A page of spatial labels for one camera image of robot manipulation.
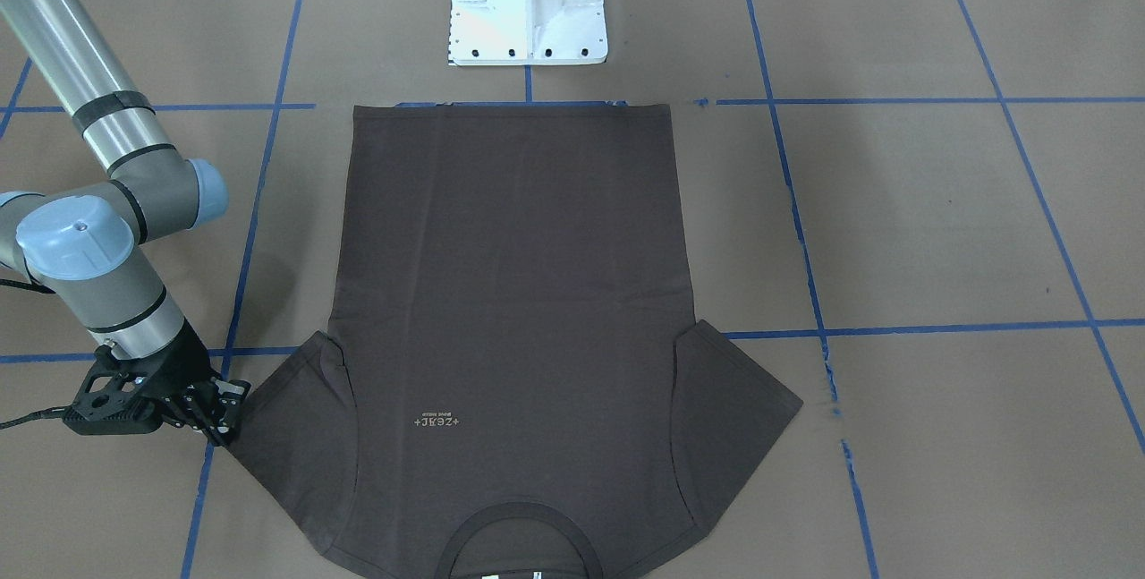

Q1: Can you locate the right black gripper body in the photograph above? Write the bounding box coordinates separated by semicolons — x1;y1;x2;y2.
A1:
144;325;252;439

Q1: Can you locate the dark brown t-shirt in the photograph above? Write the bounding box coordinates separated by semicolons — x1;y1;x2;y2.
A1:
230;105;802;578

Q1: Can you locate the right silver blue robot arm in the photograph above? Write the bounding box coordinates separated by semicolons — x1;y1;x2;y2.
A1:
1;0;250;446

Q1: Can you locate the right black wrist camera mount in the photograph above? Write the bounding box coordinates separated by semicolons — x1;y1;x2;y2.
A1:
63;344;163;436

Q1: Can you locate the black camera cable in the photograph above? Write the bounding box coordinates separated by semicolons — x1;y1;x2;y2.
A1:
0;278;81;430

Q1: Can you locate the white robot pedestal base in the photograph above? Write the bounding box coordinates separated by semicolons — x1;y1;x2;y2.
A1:
447;0;609;66

